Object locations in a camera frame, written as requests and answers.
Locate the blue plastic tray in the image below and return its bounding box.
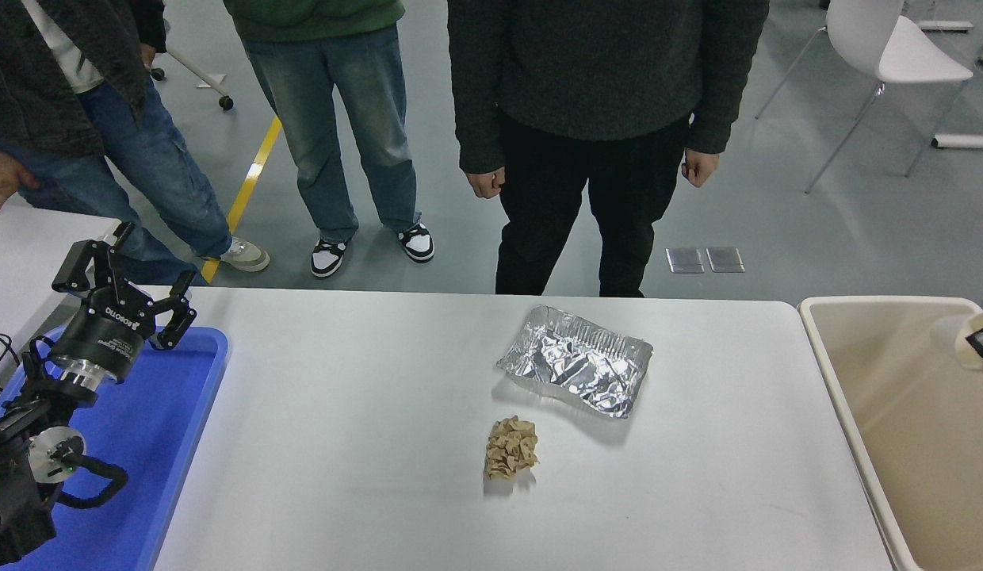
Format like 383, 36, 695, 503
0, 325, 230, 571

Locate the grey office chair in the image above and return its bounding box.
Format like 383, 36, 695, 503
147, 17, 235, 112

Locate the white plastic chair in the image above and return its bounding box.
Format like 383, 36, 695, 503
755, 0, 975, 195

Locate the white paper cup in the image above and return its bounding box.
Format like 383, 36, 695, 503
931, 309, 983, 372

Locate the foil tray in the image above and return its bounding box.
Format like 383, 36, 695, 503
496, 305, 654, 419

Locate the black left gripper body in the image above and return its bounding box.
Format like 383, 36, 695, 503
51, 285, 155, 384

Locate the large pale bin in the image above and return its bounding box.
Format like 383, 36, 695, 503
798, 296, 983, 571

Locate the tan paper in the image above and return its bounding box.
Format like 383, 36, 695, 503
485, 416, 540, 480

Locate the person's right hand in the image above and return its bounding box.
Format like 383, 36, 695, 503
0, 149, 40, 216
466, 166, 507, 200

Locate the thin black cable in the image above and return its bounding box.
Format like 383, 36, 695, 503
0, 328, 21, 405

